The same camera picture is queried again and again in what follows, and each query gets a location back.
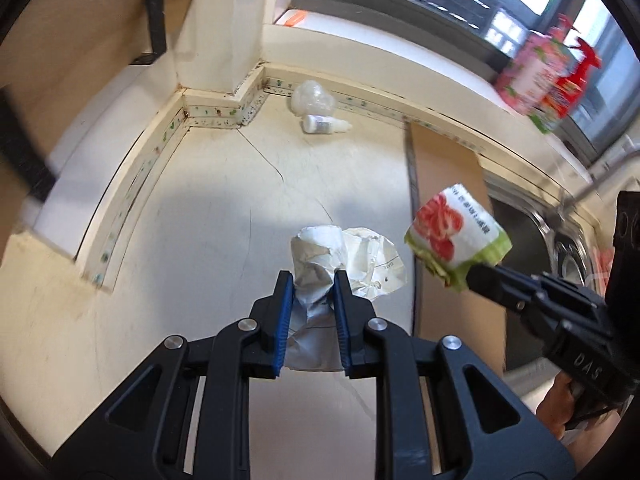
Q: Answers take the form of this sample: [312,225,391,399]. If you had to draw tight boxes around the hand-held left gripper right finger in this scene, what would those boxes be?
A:
[332,270,576,480]

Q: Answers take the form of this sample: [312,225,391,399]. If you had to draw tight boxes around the steel faucet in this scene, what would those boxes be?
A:
[557,147,640,216]

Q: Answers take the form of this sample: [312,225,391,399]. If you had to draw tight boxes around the pink appliance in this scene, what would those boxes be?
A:
[595,247,616,291]

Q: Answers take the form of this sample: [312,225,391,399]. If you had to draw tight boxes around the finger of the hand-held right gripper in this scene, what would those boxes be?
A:
[470,264,608,313]
[467,280,571,356]

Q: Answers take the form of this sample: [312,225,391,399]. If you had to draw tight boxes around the person's pink pants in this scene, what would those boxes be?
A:
[560,405,636,466]

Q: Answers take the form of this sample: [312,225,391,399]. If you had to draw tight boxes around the wooden cutting board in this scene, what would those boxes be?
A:
[0,0,211,221]

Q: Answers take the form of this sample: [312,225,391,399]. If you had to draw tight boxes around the pink pump bottle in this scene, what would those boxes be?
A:
[495,15,576,121]

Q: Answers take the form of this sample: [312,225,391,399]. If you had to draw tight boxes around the black cutting board holder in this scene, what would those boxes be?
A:
[0,0,166,203]

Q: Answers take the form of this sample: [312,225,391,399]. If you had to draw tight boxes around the brown cardboard sheet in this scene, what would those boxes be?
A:
[407,122,508,376]

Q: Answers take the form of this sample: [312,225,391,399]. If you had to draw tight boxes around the small white bottle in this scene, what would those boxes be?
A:
[301,114,353,136]

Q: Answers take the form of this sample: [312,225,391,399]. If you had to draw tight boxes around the red spray bottle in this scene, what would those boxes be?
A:
[530,35,603,133]

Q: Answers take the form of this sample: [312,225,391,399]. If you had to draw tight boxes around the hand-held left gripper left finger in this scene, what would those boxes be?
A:
[50,270,296,480]

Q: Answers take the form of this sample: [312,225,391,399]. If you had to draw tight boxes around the person's right hand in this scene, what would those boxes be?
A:
[537,376,577,437]

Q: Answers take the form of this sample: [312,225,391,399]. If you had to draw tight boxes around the white paper bag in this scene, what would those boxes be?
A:
[291,225,408,373]

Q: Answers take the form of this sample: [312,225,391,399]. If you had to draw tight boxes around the steel bowl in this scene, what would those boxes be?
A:
[552,240,596,286]

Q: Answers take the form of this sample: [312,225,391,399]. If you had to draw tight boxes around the dark framed window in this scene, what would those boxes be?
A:
[295,0,640,161]

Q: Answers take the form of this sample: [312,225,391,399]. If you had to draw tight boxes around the clear plastic cup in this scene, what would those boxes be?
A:
[291,80,337,116]

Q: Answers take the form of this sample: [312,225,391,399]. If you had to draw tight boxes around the red green white carton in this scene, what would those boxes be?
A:
[404,184,513,292]

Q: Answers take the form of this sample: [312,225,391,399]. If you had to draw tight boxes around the stainless steel sink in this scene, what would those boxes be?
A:
[482,170,616,376]

